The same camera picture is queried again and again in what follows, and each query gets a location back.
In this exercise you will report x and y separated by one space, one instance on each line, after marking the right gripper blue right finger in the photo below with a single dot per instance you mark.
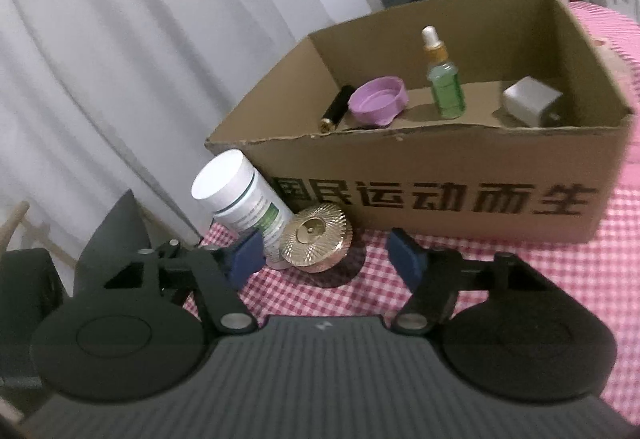
435 276

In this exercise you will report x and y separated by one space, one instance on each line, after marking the white power adapter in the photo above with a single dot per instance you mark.
533 103

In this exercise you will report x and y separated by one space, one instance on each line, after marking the white curtain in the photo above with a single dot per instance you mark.
103 96

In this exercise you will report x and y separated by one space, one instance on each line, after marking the gold lid jar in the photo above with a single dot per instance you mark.
317 238

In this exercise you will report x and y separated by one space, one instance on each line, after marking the purple plastic lid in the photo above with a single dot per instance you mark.
379 102

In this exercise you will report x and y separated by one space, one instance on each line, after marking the red checkered tablecloth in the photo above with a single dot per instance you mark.
522 360

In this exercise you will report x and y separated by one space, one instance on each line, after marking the white pill bottle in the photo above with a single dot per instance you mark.
240 199

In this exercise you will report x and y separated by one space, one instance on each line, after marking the black electrical tape roll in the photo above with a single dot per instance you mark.
337 270

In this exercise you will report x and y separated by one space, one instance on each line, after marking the black gold tube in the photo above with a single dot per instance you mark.
336 110

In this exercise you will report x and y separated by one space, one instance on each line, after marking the green dropper bottle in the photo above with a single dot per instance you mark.
443 76

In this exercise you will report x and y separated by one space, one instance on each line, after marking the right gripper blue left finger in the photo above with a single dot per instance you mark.
213 278

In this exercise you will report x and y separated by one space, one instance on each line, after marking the brown cardboard box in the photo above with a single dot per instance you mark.
483 175

